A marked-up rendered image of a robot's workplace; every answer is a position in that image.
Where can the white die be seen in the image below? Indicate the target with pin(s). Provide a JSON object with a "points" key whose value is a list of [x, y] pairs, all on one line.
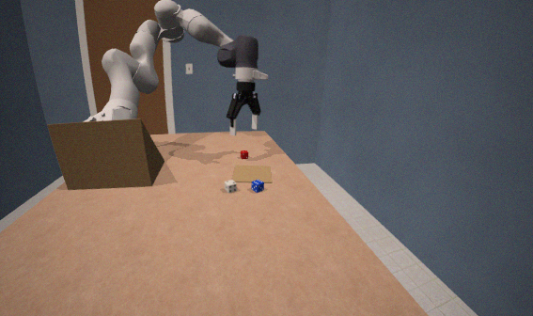
{"points": [[230, 186]]}

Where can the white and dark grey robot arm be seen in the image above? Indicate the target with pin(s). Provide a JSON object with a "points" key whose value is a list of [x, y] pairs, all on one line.
{"points": [[127, 75]]}

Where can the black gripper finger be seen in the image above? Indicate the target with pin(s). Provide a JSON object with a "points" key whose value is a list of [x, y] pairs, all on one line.
{"points": [[231, 110], [254, 106]]}

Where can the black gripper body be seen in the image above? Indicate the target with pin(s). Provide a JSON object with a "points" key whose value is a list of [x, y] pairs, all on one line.
{"points": [[245, 89]]}

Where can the blue die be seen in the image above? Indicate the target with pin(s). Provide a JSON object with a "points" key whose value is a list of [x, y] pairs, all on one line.
{"points": [[257, 186]]}

